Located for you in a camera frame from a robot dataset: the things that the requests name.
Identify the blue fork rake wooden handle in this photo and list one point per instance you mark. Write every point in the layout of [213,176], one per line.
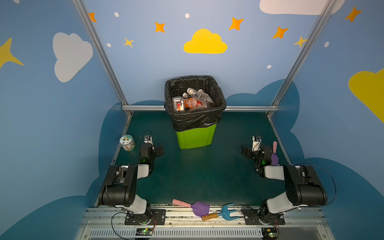
[225,213]

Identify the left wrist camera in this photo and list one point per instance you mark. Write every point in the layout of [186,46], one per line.
[148,139]

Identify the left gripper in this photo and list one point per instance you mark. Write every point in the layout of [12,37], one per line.
[154,148]

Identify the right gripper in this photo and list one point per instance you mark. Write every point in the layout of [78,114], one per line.
[250,150]

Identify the round tin with printed lid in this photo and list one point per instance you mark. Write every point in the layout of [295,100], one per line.
[127,143]

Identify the left circuit board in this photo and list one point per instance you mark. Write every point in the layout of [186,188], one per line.
[144,232]

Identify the rear aluminium crossbar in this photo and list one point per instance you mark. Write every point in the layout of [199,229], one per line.
[228,108]

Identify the white orange milk tea bottle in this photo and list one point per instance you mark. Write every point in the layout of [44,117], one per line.
[192,103]

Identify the right aluminium frame post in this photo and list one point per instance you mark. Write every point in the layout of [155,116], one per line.
[330,8]

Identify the left aluminium frame post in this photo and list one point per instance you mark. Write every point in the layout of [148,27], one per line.
[91,30]

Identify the purple spatula pink handle right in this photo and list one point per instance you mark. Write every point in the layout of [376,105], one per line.
[274,157]

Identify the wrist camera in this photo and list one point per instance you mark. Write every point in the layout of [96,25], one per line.
[148,139]
[257,142]

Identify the aluminium frame post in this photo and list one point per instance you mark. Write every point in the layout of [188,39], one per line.
[91,30]
[330,8]

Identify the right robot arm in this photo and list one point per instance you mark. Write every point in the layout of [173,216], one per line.
[303,187]

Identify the purple shovel pink handle front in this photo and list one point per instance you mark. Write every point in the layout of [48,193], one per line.
[199,208]

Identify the right circuit board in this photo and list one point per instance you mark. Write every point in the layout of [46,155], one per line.
[270,234]

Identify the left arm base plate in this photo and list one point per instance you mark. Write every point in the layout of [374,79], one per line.
[148,218]

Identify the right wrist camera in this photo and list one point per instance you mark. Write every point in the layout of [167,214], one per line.
[257,142]

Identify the green bin with black liner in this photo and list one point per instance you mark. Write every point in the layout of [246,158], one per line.
[195,128]

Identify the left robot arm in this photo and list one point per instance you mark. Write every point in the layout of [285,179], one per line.
[119,189]

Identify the tall red white label bottle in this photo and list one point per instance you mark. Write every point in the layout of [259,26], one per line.
[178,104]

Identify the purple text label bottle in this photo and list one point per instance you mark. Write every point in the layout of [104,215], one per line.
[208,99]

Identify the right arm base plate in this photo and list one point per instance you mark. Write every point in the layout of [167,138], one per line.
[254,217]

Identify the circuit board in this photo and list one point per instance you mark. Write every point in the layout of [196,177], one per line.
[270,234]
[144,232]

